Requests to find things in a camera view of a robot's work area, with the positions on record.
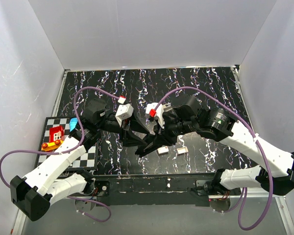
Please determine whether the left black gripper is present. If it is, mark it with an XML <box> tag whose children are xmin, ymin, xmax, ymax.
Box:
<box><xmin>97</xmin><ymin>110</ymin><xmax>149</xmax><ymax>146</ymax></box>

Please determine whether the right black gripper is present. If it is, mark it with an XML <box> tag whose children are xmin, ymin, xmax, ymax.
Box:
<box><xmin>152</xmin><ymin>113</ymin><xmax>197</xmax><ymax>147</ymax></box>

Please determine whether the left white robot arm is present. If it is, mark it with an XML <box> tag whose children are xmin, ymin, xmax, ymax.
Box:
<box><xmin>10</xmin><ymin>98</ymin><xmax>149</xmax><ymax>221</ymax></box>

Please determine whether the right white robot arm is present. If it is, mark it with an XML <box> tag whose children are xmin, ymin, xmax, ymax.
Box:
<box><xmin>135</xmin><ymin>95</ymin><xmax>294</xmax><ymax>196</ymax></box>

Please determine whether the white staple box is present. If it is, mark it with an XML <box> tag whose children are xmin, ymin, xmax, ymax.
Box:
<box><xmin>157</xmin><ymin>146</ymin><xmax>169</xmax><ymax>155</ymax></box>

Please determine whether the open staple box tray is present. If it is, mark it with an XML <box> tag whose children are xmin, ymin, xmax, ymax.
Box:
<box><xmin>176</xmin><ymin>147</ymin><xmax>188</xmax><ymax>155</ymax></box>

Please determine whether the blue toy block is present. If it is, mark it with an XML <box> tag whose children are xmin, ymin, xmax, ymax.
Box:
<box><xmin>69</xmin><ymin>117</ymin><xmax>78</xmax><ymax>132</ymax></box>

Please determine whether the red toy house block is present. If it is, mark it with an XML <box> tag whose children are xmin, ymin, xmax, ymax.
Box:
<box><xmin>49</xmin><ymin>125</ymin><xmax>64</xmax><ymax>142</ymax></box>

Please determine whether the orange toy car base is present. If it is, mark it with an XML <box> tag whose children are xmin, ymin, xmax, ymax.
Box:
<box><xmin>41</xmin><ymin>140</ymin><xmax>63</xmax><ymax>152</ymax></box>

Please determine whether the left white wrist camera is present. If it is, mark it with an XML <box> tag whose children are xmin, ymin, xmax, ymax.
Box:
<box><xmin>115</xmin><ymin>96</ymin><xmax>134</xmax><ymax>127</ymax></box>

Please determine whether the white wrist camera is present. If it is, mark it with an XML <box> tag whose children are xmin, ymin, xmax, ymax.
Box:
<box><xmin>115</xmin><ymin>96</ymin><xmax>134</xmax><ymax>127</ymax></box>
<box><xmin>145</xmin><ymin>103</ymin><xmax>165</xmax><ymax>129</ymax></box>

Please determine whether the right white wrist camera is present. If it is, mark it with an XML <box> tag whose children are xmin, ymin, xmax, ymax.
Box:
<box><xmin>145</xmin><ymin>103</ymin><xmax>165</xmax><ymax>129</ymax></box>

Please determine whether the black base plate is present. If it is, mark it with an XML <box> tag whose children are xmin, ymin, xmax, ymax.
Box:
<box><xmin>95</xmin><ymin>173</ymin><xmax>214</xmax><ymax>207</ymax></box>

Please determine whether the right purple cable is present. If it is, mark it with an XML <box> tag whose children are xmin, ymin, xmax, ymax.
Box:
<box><xmin>155</xmin><ymin>86</ymin><xmax>276</xmax><ymax>231</ymax></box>

